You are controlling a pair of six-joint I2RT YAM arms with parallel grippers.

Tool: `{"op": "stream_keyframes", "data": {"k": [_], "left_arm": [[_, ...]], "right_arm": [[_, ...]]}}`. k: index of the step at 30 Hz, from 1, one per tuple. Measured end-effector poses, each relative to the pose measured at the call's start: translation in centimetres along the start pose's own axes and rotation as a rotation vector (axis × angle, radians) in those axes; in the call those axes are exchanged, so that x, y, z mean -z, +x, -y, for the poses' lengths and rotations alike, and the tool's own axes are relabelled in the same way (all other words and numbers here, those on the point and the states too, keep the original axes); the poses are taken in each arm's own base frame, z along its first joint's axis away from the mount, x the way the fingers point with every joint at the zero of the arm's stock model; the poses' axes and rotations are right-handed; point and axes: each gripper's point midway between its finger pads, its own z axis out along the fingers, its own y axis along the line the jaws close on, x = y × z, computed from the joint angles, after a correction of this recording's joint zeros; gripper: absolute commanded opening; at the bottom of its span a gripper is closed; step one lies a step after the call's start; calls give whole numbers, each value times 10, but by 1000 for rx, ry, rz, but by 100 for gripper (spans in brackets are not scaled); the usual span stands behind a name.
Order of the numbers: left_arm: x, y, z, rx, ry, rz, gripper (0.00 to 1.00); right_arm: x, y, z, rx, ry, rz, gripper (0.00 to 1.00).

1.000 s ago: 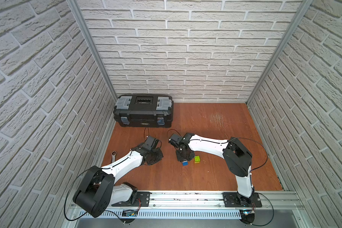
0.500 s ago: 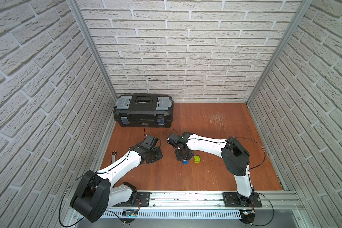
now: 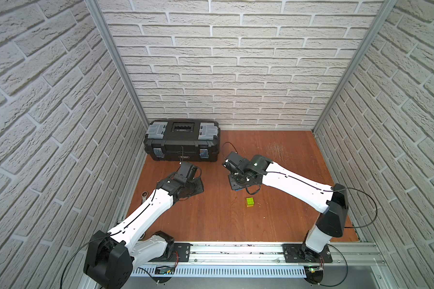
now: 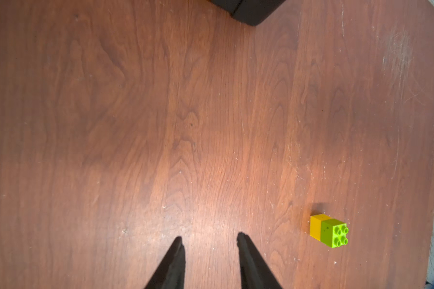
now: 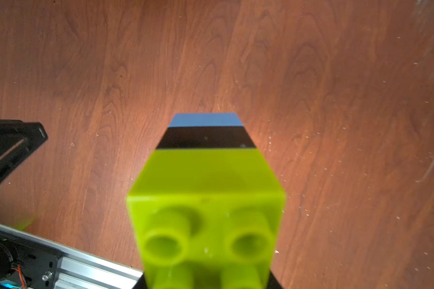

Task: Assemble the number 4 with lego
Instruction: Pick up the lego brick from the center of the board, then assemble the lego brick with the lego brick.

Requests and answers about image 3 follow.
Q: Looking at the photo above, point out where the green lego brick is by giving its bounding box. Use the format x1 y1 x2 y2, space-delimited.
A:
246 197 254 207

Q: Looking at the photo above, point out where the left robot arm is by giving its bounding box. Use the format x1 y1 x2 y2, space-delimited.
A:
83 162 204 289

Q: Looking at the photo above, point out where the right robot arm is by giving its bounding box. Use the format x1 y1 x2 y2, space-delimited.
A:
223 152 349 262

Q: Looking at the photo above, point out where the black grey toolbox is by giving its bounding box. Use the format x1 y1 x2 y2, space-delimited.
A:
143 119 221 162

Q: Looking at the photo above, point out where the silver wrench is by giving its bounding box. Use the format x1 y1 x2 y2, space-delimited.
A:
141 191 148 202

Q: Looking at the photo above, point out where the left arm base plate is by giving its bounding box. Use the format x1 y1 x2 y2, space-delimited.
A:
150 243 191 263

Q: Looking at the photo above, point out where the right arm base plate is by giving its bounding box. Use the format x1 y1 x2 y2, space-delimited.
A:
282 243 333 263

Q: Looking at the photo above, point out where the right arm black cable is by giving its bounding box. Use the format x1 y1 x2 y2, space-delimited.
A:
332 186 379 229

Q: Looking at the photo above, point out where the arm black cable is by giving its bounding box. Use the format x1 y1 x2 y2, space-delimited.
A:
332 186 379 229
59 234 109 289

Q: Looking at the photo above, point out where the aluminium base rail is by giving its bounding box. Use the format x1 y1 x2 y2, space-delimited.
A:
132 242 386 266

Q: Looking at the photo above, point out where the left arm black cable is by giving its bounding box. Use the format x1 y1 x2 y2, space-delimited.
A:
59 234 109 289

